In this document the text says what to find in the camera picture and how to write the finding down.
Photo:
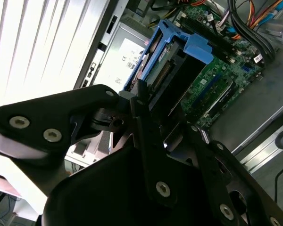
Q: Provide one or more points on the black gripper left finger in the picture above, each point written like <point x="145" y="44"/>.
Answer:
<point x="61" y="110"/>

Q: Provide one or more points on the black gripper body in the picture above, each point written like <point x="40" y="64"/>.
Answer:
<point x="103" y="193"/>

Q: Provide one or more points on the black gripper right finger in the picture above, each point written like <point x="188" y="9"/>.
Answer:
<point x="214" y="169"/>

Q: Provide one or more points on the hard disk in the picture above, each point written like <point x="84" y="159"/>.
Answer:
<point x="198" y="49"/>

